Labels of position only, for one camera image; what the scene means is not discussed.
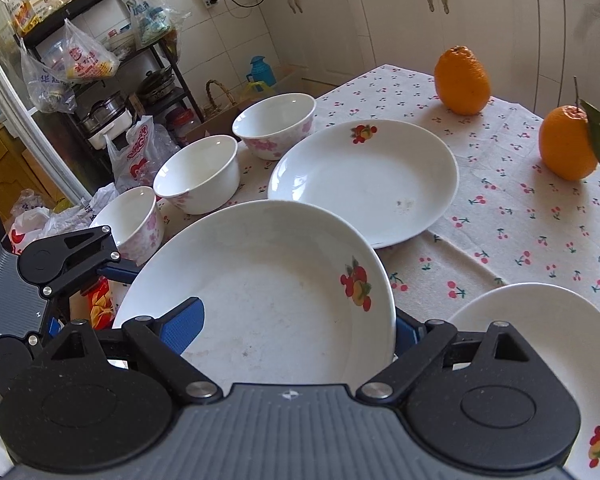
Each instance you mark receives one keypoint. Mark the white floral bowl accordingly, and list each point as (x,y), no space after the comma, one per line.
(135,224)
(271,127)
(201,177)

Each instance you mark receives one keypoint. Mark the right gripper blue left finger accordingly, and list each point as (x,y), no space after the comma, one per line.
(156,346)

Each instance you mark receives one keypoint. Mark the orange with leaf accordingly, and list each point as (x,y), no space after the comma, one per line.
(569,139)

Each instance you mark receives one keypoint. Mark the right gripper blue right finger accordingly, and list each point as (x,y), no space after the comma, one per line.
(419,345)

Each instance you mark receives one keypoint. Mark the red white plastic bag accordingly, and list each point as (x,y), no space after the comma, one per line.
(150,145)

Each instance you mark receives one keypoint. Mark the cherry print tablecloth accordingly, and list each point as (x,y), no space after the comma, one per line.
(512,220)

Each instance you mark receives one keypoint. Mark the red gift box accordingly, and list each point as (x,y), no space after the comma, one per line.
(94,304)

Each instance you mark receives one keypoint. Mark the blue thermos jug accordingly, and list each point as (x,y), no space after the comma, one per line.
(261,74)

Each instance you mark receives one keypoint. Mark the cardboard box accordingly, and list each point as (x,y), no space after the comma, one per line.
(221,123)

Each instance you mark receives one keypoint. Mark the bumpy orange fruit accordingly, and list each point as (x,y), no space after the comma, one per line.
(461,82)

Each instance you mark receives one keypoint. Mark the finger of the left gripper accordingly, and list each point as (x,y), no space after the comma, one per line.
(120,272)

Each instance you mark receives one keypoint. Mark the black metal storage rack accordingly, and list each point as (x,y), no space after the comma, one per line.
(81,90)

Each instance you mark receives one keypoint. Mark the white plate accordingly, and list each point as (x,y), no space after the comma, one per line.
(390,180)
(564,328)
(292,294)

